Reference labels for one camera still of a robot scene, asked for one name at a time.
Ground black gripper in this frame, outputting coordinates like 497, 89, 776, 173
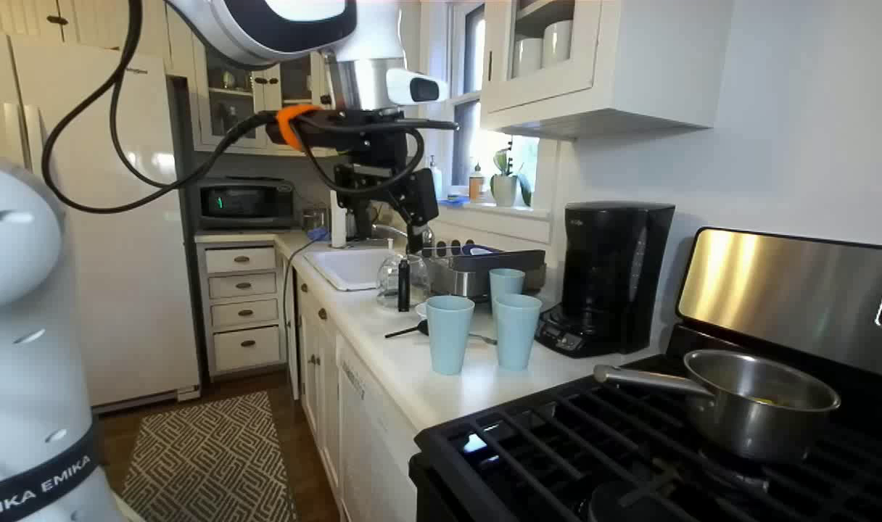
335, 127, 441, 254

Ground white glass-front upper cabinets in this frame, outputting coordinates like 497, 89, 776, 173
162, 9, 341, 160

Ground white drawer cabinet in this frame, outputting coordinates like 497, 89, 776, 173
196, 230, 294, 382

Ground small black bottle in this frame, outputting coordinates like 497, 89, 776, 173
396, 254, 415, 314

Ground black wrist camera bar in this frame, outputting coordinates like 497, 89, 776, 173
294, 108, 461, 138

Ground black coffee maker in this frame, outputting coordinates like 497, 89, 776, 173
534, 199, 679, 360

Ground white mug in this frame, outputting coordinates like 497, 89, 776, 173
540, 18, 576, 69
515, 34, 545, 77

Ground silver metal pot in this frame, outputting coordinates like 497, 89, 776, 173
422, 241, 495, 301

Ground white wall cabinet glass door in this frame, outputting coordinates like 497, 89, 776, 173
479, 0, 737, 138

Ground white refrigerator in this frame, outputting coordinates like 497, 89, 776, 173
0, 25, 204, 415

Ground white kitchen sink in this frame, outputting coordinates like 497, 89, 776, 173
299, 241, 406, 296

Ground black toaster oven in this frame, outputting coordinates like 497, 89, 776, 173
193, 173, 299, 231

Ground clear drinking glass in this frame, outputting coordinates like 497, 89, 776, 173
374, 251, 405, 298

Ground steel saucepan with handle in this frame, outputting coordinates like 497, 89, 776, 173
593, 344, 846, 465

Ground patterned grey rug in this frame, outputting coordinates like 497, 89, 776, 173
119, 389, 302, 522

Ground potted green plant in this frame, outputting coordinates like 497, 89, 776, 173
489, 143, 525, 212

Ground kitchen window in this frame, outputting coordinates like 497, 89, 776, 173
451, 0, 544, 212

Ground black steel gas stove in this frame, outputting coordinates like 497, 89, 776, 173
406, 224, 882, 522

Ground orange cable tie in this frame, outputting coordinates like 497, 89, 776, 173
273, 101, 323, 154

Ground white lower counter cabinets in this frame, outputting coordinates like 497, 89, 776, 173
294, 257, 425, 522

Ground white paper towel roll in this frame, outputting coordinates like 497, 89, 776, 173
325, 188, 352, 250

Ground black handled utensil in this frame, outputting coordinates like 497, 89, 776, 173
383, 320, 431, 341

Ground black cable bundle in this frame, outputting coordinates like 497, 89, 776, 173
39, 0, 431, 217

